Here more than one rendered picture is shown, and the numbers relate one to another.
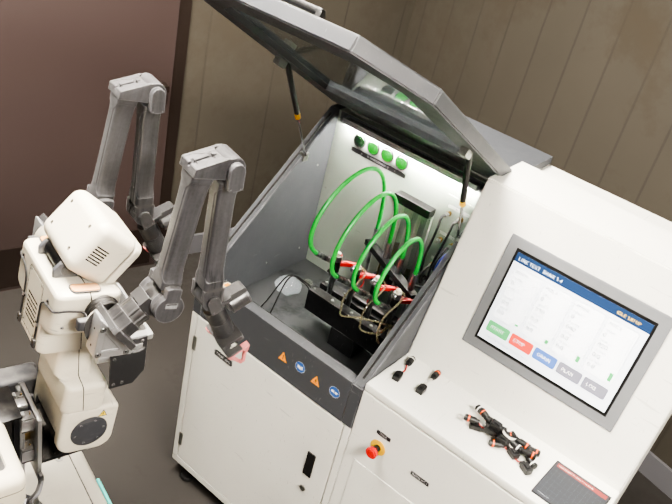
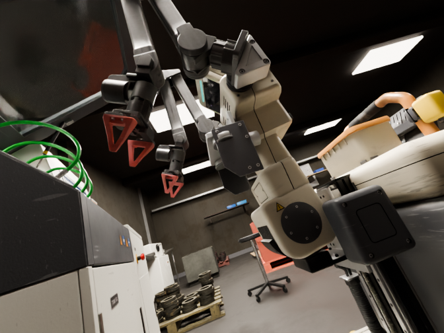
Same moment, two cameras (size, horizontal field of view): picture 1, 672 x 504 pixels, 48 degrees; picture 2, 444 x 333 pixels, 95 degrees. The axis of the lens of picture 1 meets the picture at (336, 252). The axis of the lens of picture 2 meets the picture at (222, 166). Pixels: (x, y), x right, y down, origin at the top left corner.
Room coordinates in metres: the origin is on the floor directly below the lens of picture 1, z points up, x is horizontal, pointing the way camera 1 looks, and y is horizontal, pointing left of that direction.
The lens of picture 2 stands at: (2.16, 0.92, 0.76)
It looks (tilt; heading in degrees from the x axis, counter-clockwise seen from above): 18 degrees up; 217
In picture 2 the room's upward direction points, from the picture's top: 20 degrees counter-clockwise
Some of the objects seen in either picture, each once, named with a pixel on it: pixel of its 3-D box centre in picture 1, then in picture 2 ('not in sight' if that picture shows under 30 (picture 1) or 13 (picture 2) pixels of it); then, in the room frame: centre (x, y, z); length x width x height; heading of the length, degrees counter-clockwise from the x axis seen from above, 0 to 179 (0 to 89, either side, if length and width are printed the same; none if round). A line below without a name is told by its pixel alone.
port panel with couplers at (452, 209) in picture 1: (449, 244); not in sight; (2.16, -0.35, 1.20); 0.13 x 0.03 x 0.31; 58
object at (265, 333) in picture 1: (275, 344); (111, 241); (1.86, 0.11, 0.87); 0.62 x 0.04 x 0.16; 58
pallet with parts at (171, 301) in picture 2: not in sight; (175, 302); (0.56, -1.68, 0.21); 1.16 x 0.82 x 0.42; 133
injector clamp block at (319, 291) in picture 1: (352, 327); not in sight; (1.99, -0.11, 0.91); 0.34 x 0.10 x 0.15; 58
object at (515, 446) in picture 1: (503, 435); not in sight; (1.55, -0.56, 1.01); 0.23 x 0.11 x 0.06; 58
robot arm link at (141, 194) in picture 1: (145, 154); (137, 26); (1.87, 0.59, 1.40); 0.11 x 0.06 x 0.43; 43
